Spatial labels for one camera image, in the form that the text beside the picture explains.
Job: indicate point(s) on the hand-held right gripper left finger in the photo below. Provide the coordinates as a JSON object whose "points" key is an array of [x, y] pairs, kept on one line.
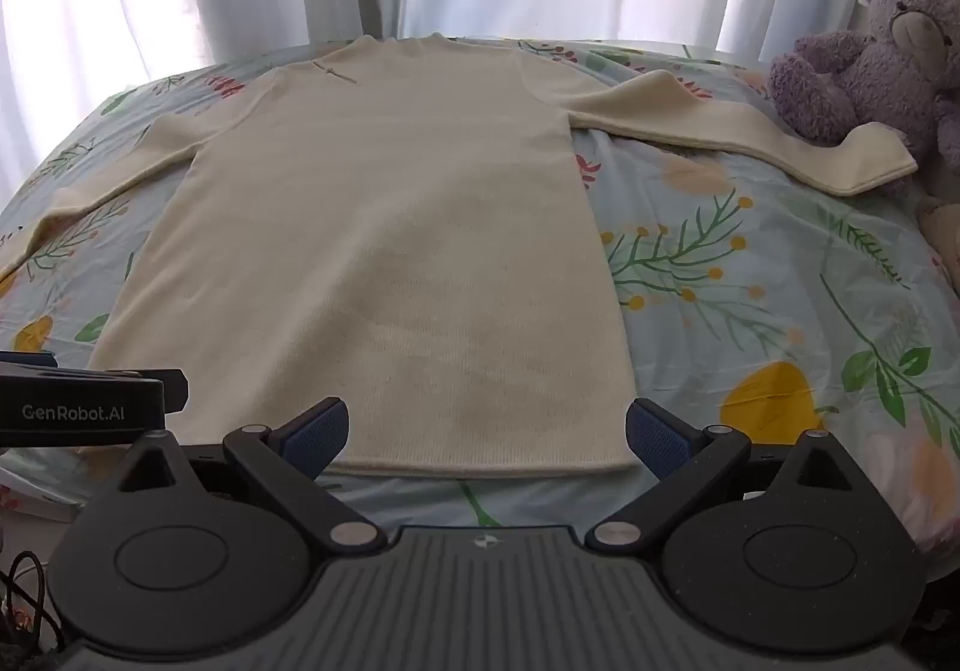
{"points": [[319, 435]]}

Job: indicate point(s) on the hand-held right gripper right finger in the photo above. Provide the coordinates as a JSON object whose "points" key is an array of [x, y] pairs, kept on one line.
{"points": [[656, 438]]}

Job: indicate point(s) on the cream knit sweater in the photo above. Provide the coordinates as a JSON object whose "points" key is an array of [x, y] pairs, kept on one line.
{"points": [[390, 251]]}

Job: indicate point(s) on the floral bed sheet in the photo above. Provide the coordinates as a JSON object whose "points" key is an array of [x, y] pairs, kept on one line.
{"points": [[750, 296]]}

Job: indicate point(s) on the beige plush toy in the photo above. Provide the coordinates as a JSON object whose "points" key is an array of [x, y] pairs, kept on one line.
{"points": [[943, 221]]}

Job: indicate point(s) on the purple teddy bear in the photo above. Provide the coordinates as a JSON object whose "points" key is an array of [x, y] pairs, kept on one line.
{"points": [[862, 71]]}

